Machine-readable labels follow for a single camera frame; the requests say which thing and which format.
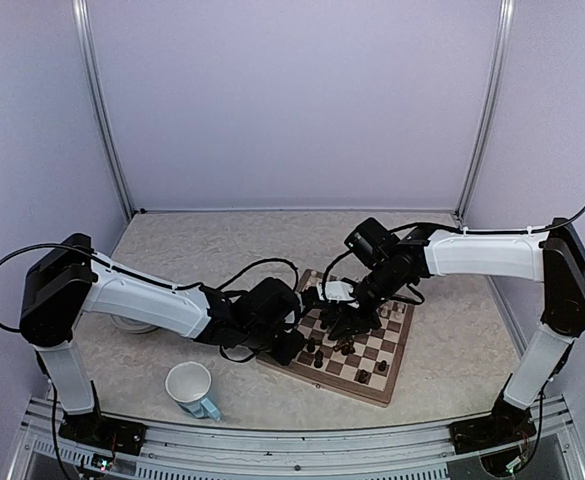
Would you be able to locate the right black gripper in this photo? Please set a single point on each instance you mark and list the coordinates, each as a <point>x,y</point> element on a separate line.
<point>361,321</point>

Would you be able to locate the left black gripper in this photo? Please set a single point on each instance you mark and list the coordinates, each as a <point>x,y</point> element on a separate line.
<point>295,346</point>

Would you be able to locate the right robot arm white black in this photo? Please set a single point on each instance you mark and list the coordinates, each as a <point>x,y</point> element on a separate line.
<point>553,256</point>

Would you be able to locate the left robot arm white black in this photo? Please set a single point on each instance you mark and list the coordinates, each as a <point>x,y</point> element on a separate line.
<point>73,279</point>

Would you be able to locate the pile of dark pieces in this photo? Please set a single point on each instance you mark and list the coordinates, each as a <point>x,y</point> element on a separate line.
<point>345,347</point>

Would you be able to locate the wooden chess board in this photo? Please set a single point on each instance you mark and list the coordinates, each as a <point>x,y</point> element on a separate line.
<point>339,372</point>

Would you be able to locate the light blue mug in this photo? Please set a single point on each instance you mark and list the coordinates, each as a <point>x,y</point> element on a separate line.
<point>189,385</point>

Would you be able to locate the grey silicone round lid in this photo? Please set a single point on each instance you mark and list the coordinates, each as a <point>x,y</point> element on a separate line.
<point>129,326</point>

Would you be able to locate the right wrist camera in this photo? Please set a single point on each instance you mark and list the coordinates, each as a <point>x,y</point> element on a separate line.
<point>333,292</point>

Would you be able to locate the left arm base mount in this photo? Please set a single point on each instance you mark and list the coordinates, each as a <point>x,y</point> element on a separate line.
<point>103,432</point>

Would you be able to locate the front aluminium rail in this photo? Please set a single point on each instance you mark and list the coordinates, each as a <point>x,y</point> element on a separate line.
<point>174,451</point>

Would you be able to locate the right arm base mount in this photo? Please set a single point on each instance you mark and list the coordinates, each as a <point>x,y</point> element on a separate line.
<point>492,430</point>

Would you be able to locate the right aluminium frame post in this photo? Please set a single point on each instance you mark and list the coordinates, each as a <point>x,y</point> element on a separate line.
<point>488,111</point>

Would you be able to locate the aluminium frame post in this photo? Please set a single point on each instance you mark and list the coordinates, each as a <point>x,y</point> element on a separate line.
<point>84,32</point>
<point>488,111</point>

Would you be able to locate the left aluminium frame post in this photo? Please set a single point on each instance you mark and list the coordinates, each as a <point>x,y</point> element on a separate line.
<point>84,32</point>

